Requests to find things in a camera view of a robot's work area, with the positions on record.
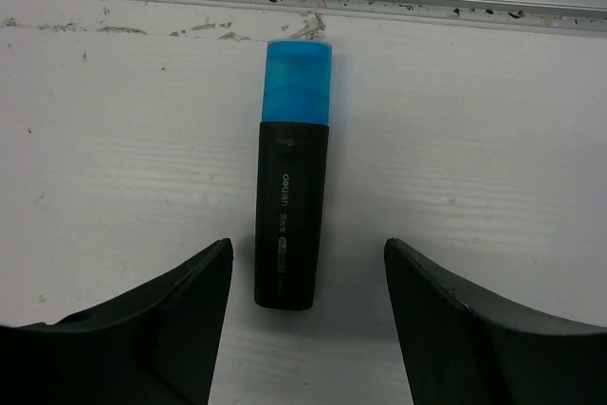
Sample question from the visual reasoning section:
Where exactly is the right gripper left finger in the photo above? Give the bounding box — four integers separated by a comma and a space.
1, 239, 233, 404

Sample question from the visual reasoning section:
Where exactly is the blue cap black highlighter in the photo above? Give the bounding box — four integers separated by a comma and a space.
254, 39, 332, 311

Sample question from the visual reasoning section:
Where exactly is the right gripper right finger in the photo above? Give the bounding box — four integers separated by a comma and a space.
384, 238, 606, 404

